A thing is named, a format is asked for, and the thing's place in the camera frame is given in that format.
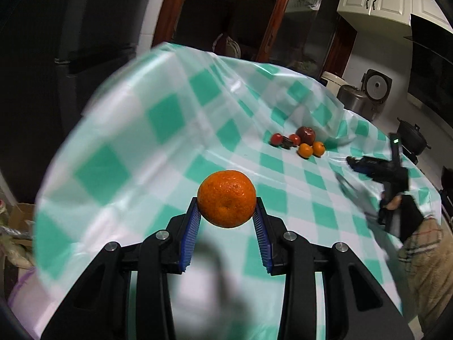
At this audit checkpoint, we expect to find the black refrigerator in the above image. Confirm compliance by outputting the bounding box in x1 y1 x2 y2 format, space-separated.
0 0 160 192

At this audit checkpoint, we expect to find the black cooking pot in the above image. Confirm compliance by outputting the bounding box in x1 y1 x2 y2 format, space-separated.
396 118 431 156

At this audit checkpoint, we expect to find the green checkered tablecloth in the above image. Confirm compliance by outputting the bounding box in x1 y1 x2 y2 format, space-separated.
33 42 443 330

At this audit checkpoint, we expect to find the red apple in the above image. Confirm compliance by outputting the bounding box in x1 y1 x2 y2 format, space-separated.
296 126 316 146

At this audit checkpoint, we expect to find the beige electric cooker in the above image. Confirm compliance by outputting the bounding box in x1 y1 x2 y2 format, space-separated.
336 85 379 121

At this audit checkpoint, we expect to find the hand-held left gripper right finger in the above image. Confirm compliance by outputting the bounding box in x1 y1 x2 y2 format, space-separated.
252 196 414 340

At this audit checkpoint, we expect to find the cardboard box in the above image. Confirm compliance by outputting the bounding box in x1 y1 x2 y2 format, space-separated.
7 203 36 231

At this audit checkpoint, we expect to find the purple round box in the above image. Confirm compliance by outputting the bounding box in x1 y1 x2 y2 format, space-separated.
8 265 50 330

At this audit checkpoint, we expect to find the white plastic bag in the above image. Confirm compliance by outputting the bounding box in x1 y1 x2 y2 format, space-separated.
0 225 36 270

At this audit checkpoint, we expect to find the person's right hand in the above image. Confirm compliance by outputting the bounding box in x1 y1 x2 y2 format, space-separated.
378 193 425 245

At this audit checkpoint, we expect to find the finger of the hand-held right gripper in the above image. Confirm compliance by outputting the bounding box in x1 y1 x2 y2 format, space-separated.
346 155 390 178
334 172 382 221

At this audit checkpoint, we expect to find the wooden framed glass door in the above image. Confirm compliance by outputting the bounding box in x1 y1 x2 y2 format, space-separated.
152 0 358 78

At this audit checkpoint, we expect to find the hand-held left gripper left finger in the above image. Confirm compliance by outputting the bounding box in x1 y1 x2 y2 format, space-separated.
40 196 202 340

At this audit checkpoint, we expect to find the person's right forearm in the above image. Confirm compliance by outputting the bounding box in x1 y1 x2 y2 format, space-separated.
398 214 453 340

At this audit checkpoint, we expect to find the white kitchen appliance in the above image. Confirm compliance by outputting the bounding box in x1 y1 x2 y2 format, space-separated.
320 71 344 94

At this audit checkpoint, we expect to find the silver rice cooker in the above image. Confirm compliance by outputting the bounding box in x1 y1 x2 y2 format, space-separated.
361 69 393 105

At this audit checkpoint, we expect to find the black range hood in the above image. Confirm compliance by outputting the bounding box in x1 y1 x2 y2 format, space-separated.
403 13 453 114

